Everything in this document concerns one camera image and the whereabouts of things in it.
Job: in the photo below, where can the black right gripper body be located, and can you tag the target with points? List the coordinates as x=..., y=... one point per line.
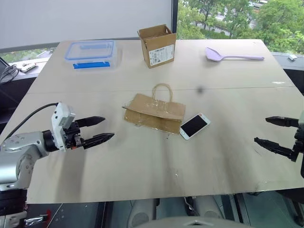
x=300, y=140

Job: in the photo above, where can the open brown cardboard box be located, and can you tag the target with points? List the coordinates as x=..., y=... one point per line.
x=159, y=50

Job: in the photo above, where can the dark window frame post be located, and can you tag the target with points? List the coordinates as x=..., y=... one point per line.
x=174, y=16

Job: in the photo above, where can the clear container with blue lid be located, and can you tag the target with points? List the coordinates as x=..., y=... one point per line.
x=90, y=54

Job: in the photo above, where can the small white block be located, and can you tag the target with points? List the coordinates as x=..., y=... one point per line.
x=292, y=57

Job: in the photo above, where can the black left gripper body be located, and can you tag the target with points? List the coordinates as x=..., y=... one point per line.
x=72, y=135

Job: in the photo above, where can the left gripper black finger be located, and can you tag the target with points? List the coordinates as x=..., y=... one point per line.
x=91, y=120
x=99, y=139

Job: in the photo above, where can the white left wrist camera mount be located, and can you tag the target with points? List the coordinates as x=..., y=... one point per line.
x=59, y=118

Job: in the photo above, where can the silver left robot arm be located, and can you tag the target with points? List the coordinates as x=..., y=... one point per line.
x=22, y=142

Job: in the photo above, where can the lilac plastic rice spoon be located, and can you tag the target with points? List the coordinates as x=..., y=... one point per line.
x=213, y=55

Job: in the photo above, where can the white power strip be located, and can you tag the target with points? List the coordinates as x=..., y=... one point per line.
x=28, y=67

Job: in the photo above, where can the white smartphone with black screen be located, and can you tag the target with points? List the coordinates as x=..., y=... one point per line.
x=194, y=126

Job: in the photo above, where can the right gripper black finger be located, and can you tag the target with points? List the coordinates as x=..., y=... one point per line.
x=275, y=148
x=282, y=121

